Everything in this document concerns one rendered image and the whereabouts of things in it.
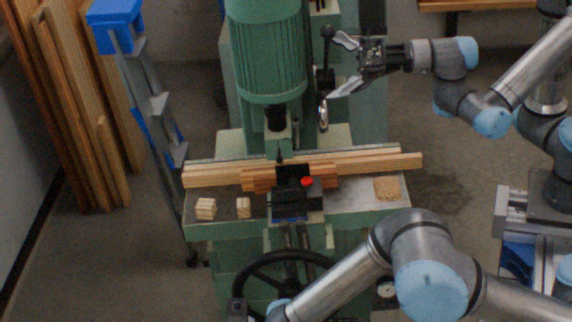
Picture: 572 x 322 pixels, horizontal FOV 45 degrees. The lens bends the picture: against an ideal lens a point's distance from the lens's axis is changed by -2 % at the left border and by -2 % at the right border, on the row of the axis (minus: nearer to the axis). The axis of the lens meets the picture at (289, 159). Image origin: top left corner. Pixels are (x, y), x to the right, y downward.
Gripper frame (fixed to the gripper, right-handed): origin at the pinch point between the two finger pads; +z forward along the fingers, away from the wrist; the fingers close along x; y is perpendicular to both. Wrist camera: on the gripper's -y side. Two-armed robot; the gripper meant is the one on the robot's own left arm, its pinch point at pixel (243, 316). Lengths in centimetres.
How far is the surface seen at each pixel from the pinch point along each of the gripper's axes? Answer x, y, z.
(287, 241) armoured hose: 11.1, -17.1, 5.1
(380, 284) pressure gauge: 35.8, -0.1, 20.7
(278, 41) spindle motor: 10, -65, 1
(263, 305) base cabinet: 3.3, 9.0, 31.8
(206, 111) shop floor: -35, -33, 229
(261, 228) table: 4.2, -17.4, 17.4
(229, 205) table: -4.4, -22.9, 21.9
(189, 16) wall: -47, -88, 265
